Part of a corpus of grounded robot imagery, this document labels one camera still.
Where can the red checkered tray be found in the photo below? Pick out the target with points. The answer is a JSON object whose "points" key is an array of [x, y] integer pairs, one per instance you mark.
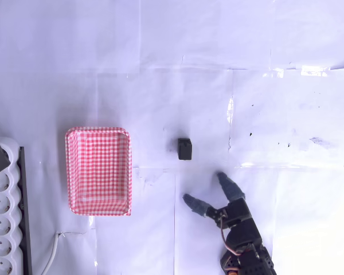
{"points": [[99, 172]]}

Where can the black shelf board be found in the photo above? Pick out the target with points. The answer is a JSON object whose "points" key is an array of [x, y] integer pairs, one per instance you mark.
{"points": [[25, 215]]}

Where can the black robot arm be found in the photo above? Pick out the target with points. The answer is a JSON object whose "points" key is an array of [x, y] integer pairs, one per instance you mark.
{"points": [[255, 263]]}

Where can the small black cube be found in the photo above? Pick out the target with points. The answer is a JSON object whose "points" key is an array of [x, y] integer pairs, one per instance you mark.
{"points": [[185, 150]]}

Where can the white power strip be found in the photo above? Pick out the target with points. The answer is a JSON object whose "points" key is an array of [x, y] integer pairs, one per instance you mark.
{"points": [[0, 223]]}

